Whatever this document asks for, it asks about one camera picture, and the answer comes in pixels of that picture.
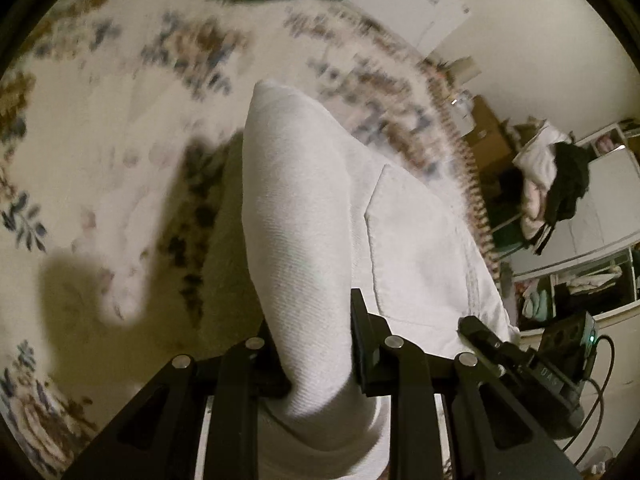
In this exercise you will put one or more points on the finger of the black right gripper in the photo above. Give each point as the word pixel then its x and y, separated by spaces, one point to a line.
pixel 497 351

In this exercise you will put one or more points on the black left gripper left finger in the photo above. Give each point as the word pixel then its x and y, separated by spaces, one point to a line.
pixel 192 420

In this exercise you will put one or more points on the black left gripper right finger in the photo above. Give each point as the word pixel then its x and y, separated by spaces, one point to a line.
pixel 457 407

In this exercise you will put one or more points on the white pants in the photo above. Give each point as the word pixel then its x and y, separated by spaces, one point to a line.
pixel 322 215

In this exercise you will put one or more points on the white shelf unit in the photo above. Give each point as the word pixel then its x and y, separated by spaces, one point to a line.
pixel 591 260

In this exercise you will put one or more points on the floral fleece blanket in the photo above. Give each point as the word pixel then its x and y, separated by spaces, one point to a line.
pixel 121 239

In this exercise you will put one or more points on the pile of clothes on chair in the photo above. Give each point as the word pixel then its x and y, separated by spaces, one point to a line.
pixel 556 177

